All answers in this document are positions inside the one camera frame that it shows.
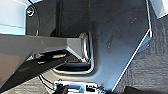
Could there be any thin black base cable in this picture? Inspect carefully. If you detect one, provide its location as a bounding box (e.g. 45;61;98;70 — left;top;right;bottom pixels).
27;0;42;36

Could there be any small white box blue middle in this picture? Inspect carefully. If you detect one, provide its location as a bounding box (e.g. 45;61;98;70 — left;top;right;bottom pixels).
53;79;105;94

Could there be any pale robot panel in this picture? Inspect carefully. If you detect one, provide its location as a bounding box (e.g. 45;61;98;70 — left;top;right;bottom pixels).
0;0;38;36

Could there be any thick grey robot limb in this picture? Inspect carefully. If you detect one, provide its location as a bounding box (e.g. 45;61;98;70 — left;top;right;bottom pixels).
0;31;93;94

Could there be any round dark knob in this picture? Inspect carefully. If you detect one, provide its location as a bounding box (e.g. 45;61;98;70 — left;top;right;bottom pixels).
25;6;36;17

